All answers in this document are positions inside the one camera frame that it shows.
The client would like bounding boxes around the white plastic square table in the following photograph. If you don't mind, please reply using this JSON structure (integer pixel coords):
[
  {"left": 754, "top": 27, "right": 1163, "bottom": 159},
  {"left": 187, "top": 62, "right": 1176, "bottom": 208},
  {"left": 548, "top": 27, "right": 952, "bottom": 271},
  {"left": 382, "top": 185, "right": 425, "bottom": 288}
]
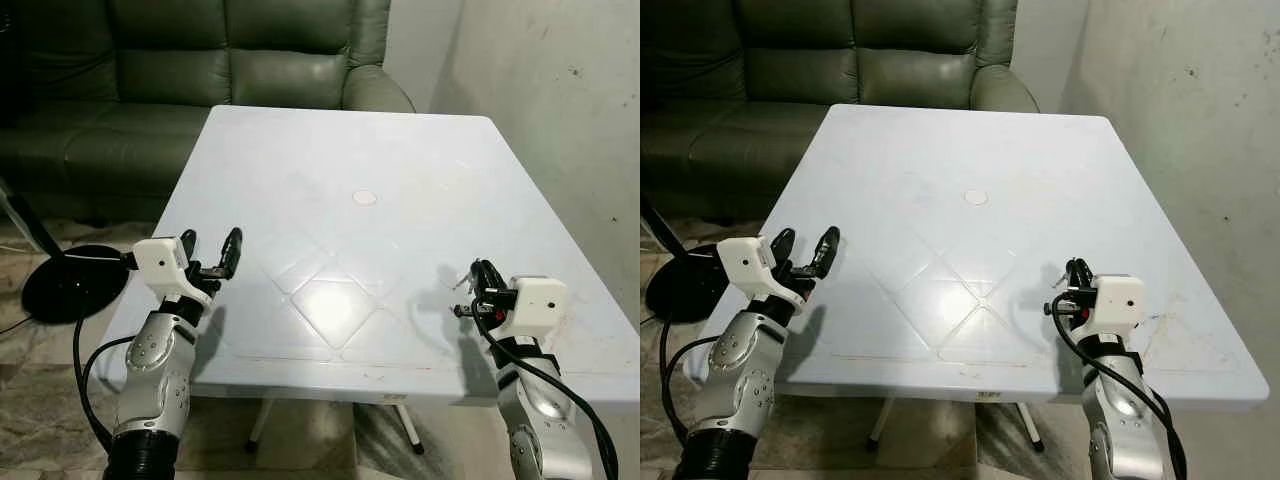
[
  {"left": 97, "top": 104, "right": 641, "bottom": 414},
  {"left": 683, "top": 103, "right": 1271, "bottom": 413}
]

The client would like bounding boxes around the black round floor stand base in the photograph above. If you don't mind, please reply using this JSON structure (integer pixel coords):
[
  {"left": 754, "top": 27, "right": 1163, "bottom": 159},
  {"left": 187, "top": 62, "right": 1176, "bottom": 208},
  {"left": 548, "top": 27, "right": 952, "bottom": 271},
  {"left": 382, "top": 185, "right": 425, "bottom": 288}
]
[
  {"left": 645, "top": 266, "right": 723, "bottom": 324},
  {"left": 21, "top": 244, "right": 131, "bottom": 324}
]

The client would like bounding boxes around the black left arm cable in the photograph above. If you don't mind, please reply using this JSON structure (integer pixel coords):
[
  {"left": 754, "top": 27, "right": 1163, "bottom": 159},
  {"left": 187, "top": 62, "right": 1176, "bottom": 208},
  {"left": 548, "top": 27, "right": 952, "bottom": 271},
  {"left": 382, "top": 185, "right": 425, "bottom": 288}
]
[
  {"left": 72, "top": 315, "right": 136, "bottom": 456},
  {"left": 658, "top": 312, "right": 716, "bottom": 451}
]

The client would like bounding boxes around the white metal table leg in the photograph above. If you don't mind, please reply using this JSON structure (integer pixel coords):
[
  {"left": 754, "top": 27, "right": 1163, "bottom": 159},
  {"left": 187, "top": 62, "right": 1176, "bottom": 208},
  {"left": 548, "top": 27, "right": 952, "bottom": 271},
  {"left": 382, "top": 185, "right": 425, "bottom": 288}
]
[
  {"left": 246, "top": 398, "right": 273, "bottom": 453},
  {"left": 868, "top": 398, "right": 898, "bottom": 448},
  {"left": 1015, "top": 403, "right": 1046, "bottom": 453},
  {"left": 393, "top": 403, "right": 425, "bottom": 456}
]

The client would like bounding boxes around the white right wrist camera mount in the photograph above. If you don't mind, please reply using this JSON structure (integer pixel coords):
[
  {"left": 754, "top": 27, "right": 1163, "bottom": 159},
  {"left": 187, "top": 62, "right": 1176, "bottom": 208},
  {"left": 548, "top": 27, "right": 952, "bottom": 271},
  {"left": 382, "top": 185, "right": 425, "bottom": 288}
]
[
  {"left": 497, "top": 277, "right": 568, "bottom": 336},
  {"left": 1090, "top": 274, "right": 1144, "bottom": 336}
]

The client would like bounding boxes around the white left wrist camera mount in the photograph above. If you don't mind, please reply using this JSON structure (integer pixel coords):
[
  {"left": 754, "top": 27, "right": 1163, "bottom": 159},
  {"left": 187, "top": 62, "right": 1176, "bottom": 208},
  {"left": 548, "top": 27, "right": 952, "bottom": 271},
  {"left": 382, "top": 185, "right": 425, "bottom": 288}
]
[
  {"left": 132, "top": 236, "right": 216, "bottom": 306},
  {"left": 717, "top": 237, "right": 801, "bottom": 303}
]

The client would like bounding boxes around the floor stand pole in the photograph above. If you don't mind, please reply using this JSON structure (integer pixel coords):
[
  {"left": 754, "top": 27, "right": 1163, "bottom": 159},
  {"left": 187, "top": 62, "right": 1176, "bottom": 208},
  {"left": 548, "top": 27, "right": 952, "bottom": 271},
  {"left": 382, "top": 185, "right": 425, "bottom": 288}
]
[
  {"left": 640, "top": 195, "right": 691, "bottom": 265},
  {"left": 0, "top": 178, "right": 63, "bottom": 257}
]

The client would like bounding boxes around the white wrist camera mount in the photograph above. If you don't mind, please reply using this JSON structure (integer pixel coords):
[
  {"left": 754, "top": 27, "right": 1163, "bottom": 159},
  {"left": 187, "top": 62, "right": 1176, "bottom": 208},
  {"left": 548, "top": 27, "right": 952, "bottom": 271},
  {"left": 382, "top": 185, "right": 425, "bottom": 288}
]
[
  {"left": 1090, "top": 274, "right": 1144, "bottom": 336},
  {"left": 132, "top": 236, "right": 216, "bottom": 306},
  {"left": 497, "top": 277, "right": 568, "bottom": 336},
  {"left": 717, "top": 237, "right": 801, "bottom": 303}
]

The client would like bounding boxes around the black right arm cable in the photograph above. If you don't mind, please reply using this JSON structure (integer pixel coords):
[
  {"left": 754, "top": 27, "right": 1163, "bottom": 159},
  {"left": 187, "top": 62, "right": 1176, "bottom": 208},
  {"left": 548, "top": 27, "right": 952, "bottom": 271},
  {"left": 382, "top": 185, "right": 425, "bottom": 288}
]
[
  {"left": 1050, "top": 298, "right": 1189, "bottom": 480},
  {"left": 472, "top": 305, "right": 619, "bottom": 480}
]

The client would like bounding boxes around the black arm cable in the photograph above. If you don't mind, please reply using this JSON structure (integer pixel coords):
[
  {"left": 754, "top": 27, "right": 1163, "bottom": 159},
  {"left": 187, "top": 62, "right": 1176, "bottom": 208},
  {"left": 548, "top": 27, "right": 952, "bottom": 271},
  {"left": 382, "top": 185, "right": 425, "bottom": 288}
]
[
  {"left": 472, "top": 305, "right": 619, "bottom": 480},
  {"left": 1050, "top": 298, "right": 1189, "bottom": 480},
  {"left": 72, "top": 315, "right": 136, "bottom": 456},
  {"left": 658, "top": 312, "right": 716, "bottom": 451}
]

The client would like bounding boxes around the dark green leather sofa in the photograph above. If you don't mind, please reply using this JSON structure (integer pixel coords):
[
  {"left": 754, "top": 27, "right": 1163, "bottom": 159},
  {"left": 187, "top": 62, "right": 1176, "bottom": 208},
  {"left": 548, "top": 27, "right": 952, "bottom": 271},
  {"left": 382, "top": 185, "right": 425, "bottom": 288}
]
[
  {"left": 640, "top": 0, "right": 1041, "bottom": 223},
  {"left": 0, "top": 0, "right": 416, "bottom": 226}
]

